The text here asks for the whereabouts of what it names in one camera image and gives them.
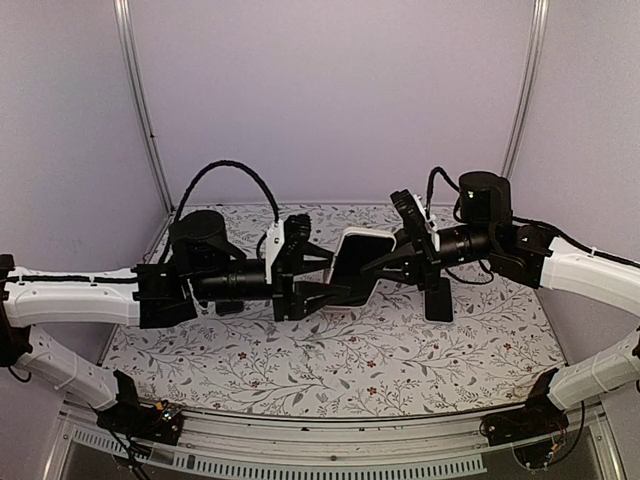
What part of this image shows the aluminium frame post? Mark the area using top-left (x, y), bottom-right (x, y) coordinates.
top-left (499, 0), bottom-right (550, 179)
top-left (113, 0), bottom-right (174, 215)

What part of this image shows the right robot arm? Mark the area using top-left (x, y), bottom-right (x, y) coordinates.
top-left (362, 171), bottom-right (639, 436)

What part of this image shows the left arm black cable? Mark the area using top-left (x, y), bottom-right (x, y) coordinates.
top-left (174, 159), bottom-right (280, 226)

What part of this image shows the left aluminium frame post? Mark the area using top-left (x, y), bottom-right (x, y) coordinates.
top-left (113, 0), bottom-right (174, 215)

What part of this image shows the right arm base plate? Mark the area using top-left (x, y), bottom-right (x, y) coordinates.
top-left (479, 404), bottom-right (569, 446)

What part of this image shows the floral patterned table mat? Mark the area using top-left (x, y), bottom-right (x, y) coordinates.
top-left (102, 202), bottom-right (569, 420)

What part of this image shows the clear white phone case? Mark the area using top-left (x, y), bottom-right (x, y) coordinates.
top-left (324, 227), bottom-right (399, 311)

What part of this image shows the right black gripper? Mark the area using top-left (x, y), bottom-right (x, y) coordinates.
top-left (360, 220), bottom-right (496, 293)

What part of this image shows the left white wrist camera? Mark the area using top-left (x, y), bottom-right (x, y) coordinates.
top-left (264, 220), bottom-right (285, 284)

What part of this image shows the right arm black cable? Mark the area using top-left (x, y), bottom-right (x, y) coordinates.
top-left (424, 166), bottom-right (461, 211)

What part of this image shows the black phone teal edge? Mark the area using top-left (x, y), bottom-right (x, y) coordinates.
top-left (329, 233), bottom-right (396, 305)

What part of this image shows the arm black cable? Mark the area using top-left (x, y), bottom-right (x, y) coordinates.
top-left (424, 166), bottom-right (461, 211)
top-left (174, 159), bottom-right (280, 226)

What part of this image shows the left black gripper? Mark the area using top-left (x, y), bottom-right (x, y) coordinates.
top-left (191, 242), bottom-right (352, 323)

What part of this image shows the pink phone case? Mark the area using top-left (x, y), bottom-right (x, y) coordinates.
top-left (323, 306), bottom-right (353, 315)

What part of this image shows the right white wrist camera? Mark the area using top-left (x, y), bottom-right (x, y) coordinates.
top-left (414, 194), bottom-right (438, 233)

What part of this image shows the right aluminium frame post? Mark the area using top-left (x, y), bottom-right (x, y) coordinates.
top-left (499, 0), bottom-right (550, 179)

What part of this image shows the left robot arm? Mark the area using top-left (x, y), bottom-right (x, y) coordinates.
top-left (1, 210), bottom-right (349, 434)

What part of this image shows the front aluminium rail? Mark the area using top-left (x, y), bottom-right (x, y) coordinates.
top-left (54, 387), bottom-right (609, 464)

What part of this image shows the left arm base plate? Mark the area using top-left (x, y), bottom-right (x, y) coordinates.
top-left (96, 402), bottom-right (184, 446)

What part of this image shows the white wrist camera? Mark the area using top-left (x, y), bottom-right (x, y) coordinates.
top-left (414, 194), bottom-right (438, 233)
top-left (264, 220), bottom-right (285, 284)

